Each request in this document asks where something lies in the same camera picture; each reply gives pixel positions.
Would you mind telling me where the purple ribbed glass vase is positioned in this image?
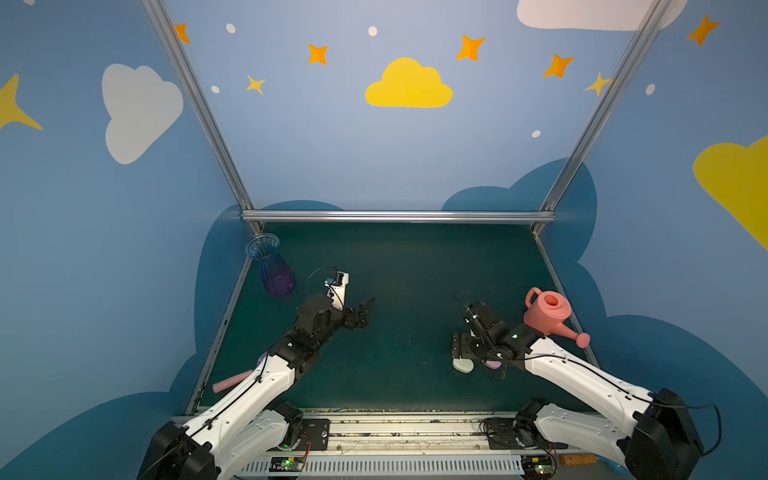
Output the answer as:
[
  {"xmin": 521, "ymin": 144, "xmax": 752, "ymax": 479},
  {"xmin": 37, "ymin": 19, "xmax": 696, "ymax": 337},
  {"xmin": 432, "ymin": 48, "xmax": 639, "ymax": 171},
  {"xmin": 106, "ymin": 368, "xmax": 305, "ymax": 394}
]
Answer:
[{"xmin": 245, "ymin": 233, "xmax": 296, "ymax": 297}]

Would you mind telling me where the aluminium left frame post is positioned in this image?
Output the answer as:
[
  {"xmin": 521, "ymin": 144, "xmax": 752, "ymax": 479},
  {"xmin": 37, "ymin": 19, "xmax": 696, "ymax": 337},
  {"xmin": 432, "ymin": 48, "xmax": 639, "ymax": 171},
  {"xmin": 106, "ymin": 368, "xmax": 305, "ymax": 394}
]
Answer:
[{"xmin": 141, "ymin": 0, "xmax": 254, "ymax": 214}]

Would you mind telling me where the pink toy watering can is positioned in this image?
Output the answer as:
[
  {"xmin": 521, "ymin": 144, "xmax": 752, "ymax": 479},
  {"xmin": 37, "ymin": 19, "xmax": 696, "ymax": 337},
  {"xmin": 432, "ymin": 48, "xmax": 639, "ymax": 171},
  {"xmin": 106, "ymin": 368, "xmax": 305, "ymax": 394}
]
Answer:
[{"xmin": 523, "ymin": 287, "xmax": 591, "ymax": 349}]

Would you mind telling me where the blue toy garden fork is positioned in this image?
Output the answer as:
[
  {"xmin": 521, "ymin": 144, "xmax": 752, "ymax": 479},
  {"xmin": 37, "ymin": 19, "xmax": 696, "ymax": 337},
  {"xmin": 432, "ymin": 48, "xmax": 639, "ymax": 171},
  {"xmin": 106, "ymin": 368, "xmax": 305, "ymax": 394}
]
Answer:
[{"xmin": 559, "ymin": 453, "xmax": 630, "ymax": 476}]

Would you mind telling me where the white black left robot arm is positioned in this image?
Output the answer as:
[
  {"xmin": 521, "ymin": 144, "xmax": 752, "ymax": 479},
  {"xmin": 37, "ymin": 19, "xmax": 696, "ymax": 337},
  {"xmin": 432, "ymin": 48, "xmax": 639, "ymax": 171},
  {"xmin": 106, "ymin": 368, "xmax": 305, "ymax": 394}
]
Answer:
[{"xmin": 137, "ymin": 293, "xmax": 374, "ymax": 479}]

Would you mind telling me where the aluminium right frame post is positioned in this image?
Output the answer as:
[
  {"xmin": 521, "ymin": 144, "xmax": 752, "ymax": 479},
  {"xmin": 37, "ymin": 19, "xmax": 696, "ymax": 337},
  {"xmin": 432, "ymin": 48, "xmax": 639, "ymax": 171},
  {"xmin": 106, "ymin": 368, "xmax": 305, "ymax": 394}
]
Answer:
[{"xmin": 531, "ymin": 0, "xmax": 673, "ymax": 238}]

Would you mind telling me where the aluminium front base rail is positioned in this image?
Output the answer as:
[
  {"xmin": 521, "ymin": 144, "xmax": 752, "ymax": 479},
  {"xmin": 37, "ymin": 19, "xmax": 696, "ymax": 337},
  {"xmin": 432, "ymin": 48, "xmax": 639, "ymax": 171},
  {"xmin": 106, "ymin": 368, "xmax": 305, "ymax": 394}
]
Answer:
[{"xmin": 155, "ymin": 409, "xmax": 667, "ymax": 480}]

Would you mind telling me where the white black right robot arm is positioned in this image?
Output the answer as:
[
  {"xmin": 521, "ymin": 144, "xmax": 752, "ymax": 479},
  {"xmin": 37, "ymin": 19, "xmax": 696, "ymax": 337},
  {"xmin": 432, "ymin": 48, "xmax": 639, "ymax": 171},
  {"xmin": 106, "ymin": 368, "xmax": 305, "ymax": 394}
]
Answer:
[{"xmin": 452, "ymin": 303, "xmax": 710, "ymax": 479}]

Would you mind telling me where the aluminium frame post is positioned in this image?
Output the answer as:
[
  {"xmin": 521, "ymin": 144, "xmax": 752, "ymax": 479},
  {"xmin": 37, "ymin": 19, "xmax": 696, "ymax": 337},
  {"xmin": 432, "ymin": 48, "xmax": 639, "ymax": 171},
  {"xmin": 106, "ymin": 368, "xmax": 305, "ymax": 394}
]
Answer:
[
  {"xmin": 141, "ymin": 0, "xmax": 254, "ymax": 214},
  {"xmin": 531, "ymin": 0, "xmax": 673, "ymax": 238}
]

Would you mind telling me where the aluminium back frame rail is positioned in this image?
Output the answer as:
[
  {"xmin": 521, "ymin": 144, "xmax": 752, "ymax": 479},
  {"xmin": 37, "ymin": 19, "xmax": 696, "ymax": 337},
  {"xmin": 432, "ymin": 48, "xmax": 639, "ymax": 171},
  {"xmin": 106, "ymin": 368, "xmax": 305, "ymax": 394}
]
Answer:
[{"xmin": 241, "ymin": 210, "xmax": 555, "ymax": 224}]

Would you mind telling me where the white earbud charging case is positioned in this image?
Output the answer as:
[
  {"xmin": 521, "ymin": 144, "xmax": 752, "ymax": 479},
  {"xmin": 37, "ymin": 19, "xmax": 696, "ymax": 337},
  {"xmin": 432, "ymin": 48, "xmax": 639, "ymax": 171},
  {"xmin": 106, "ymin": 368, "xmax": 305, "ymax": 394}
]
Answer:
[{"xmin": 451, "ymin": 358, "xmax": 475, "ymax": 374}]

